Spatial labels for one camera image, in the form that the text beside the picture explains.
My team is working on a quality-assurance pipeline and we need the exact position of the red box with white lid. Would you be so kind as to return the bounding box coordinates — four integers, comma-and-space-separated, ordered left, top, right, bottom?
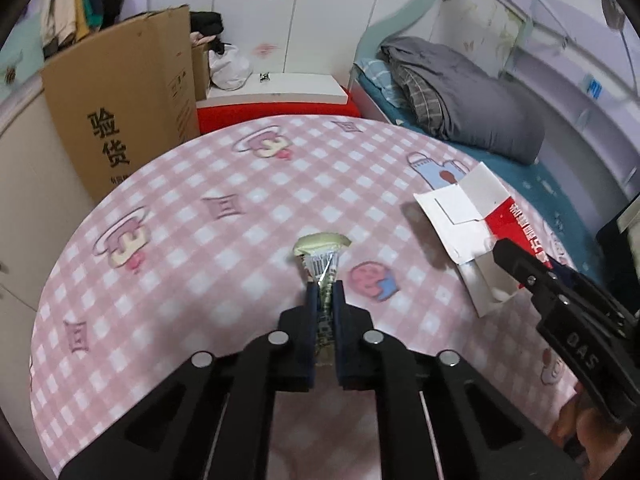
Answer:
195, 72, 361, 136

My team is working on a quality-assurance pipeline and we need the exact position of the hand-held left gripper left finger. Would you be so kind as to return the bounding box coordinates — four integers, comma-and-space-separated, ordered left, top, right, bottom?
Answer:
59, 280, 321, 480

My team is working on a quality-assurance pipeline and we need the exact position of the red and white carton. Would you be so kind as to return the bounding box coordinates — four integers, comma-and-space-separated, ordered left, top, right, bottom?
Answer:
414, 162, 568, 318

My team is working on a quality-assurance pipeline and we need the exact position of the brown hanging ornament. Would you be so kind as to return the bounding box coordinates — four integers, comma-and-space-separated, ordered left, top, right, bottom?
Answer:
600, 0, 626, 31

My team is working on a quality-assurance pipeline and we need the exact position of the blue plaid pillow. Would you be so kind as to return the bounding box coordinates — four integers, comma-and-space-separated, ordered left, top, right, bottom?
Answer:
354, 57, 411, 108

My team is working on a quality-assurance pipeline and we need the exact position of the grey plaid blanket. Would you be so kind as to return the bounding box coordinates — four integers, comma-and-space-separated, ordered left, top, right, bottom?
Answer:
402, 72, 451, 133

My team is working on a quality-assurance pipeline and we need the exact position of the white wardrobe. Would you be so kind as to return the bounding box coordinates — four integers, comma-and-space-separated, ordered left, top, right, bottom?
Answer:
107, 0, 441, 78

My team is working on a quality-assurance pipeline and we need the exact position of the mint green bunk bed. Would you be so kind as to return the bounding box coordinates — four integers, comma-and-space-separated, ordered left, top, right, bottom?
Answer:
350, 0, 640, 201

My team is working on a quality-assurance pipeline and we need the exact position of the mint green drawer cabinet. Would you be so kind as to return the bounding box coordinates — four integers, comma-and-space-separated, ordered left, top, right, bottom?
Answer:
0, 35, 46, 96

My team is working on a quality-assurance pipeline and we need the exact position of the cream hanging jacket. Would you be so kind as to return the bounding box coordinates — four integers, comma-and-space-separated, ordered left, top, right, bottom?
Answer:
40, 0, 83, 48

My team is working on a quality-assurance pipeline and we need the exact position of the white bed wall shelf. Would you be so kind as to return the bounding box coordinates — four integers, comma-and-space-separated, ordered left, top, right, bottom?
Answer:
505, 10, 640, 186

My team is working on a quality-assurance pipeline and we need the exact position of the black clothing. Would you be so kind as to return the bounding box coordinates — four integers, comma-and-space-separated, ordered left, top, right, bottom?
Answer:
190, 10, 226, 56

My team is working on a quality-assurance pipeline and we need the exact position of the pink checked tablecloth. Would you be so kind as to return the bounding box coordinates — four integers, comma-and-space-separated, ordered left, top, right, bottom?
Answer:
29, 115, 583, 480

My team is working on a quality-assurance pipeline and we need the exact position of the white plastic bag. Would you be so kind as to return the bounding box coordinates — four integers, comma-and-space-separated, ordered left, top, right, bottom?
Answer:
207, 44, 253, 92

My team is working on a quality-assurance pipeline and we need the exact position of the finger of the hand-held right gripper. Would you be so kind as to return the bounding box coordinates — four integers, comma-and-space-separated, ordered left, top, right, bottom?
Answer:
492, 239, 640, 428
547, 260, 640, 341

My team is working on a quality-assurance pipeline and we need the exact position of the grey quilt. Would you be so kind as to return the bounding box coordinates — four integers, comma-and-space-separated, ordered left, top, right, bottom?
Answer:
380, 36, 546, 165

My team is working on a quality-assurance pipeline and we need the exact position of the large cardboard box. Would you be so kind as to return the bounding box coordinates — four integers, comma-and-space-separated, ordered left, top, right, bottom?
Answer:
41, 4, 202, 203

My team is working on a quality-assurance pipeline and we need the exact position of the small cardboard box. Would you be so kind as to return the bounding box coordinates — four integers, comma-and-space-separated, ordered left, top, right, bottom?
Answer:
190, 42, 211, 103

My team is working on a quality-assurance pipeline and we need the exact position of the white low cabinet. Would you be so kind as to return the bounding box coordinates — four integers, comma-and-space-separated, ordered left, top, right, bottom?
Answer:
0, 75, 96, 461

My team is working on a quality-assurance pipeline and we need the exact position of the person's right hand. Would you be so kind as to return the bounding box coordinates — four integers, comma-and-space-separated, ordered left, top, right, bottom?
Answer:
550, 392, 621, 461

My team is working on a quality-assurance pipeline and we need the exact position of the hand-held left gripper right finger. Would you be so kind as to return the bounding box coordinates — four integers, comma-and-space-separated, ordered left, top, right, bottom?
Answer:
332, 280, 583, 480

